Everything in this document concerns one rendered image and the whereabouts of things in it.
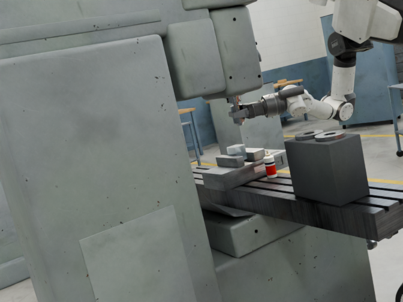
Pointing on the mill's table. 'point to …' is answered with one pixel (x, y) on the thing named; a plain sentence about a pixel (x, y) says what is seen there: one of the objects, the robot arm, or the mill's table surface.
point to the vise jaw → (255, 154)
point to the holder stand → (327, 166)
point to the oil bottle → (270, 165)
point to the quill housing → (236, 51)
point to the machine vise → (239, 170)
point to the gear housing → (213, 3)
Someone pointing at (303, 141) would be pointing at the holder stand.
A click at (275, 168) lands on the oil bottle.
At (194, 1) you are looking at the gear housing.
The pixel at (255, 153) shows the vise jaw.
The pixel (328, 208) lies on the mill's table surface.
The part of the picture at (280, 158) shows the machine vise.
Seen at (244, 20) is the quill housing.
